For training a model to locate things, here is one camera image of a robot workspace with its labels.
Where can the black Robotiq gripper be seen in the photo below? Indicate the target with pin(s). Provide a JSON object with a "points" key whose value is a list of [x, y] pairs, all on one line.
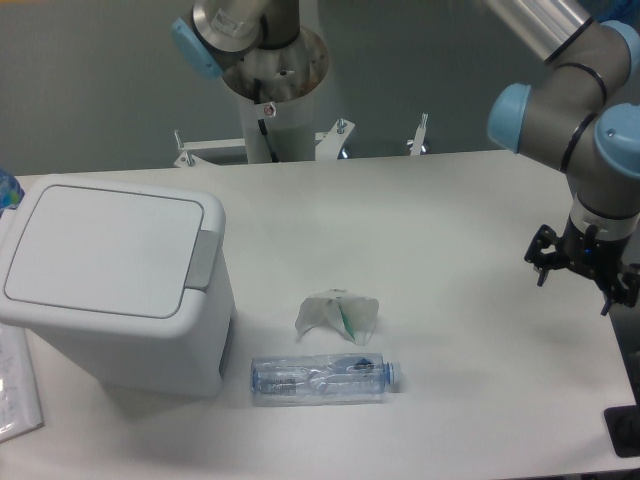
{"points": [[591, 246]]}

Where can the white plastic trash can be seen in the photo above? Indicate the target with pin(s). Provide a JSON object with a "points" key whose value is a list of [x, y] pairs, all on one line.
{"points": [[127, 281]]}

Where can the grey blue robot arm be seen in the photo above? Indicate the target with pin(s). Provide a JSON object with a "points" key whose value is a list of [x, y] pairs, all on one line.
{"points": [[567, 124]]}

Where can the black device at table edge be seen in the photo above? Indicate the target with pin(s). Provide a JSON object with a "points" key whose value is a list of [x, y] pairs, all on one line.
{"points": [[623, 427]]}

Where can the crumpled clear plastic wrapper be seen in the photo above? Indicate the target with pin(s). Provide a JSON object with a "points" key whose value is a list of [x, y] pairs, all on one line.
{"points": [[353, 316]]}

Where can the clear plastic water bottle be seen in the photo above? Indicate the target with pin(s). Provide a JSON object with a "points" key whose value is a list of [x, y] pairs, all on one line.
{"points": [[318, 380]]}

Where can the blue bottle at left edge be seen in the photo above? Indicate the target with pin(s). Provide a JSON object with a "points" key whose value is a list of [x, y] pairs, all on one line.
{"points": [[11, 192]]}

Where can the white paper notepad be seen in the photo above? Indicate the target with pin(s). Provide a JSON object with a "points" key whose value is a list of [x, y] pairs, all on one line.
{"points": [[21, 409]]}

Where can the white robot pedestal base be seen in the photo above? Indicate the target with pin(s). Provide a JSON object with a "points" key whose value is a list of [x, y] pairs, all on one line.
{"points": [[275, 93]]}

